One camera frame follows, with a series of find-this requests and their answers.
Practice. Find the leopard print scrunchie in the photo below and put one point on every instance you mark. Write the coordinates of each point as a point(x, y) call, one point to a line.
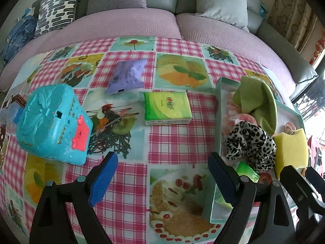
point(251, 142)

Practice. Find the teal plastic box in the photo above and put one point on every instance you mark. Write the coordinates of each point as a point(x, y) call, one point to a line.
point(45, 119)

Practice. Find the pink checked tablecloth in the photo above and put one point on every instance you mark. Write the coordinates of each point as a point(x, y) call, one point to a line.
point(177, 144)

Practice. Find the green cloth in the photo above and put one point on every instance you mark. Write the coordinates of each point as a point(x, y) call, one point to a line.
point(261, 101)

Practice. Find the teal cardboard tray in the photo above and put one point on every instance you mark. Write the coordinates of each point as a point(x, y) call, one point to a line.
point(218, 111)

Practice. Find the pink knitted cloth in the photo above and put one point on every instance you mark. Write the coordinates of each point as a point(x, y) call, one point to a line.
point(229, 111)

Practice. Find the blue bag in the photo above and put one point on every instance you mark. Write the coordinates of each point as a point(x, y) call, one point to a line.
point(20, 35)

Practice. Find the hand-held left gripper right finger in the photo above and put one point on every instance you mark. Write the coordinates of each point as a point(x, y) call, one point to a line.
point(223, 178)

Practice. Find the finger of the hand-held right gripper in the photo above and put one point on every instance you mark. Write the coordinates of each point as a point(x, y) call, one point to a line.
point(297, 183)
point(314, 179)

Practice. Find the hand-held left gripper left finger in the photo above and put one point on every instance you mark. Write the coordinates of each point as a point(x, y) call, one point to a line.
point(104, 178)

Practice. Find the yellow sponge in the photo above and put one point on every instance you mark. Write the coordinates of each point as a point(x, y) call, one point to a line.
point(289, 150)

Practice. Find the square green tissue pack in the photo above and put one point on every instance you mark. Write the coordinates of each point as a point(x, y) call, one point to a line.
point(165, 106)

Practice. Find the black white patterned pillow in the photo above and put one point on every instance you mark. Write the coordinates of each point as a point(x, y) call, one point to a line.
point(55, 10)

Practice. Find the small turquoise object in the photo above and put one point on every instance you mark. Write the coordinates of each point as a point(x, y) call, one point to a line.
point(263, 9)

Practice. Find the black metal railing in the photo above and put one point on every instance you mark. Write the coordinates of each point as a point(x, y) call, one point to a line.
point(312, 94)

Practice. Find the beige patterned curtain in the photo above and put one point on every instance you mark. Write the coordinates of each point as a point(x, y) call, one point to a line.
point(292, 12)

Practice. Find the purple packet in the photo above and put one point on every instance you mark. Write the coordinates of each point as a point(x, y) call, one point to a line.
point(127, 76)

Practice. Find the light grey pillow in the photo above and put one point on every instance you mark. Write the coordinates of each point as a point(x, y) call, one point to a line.
point(223, 2)

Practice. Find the pink sofa cover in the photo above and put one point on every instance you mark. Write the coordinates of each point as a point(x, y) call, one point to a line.
point(127, 22)

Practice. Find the slim green tissue pack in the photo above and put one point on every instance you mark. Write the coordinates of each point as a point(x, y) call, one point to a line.
point(246, 171)

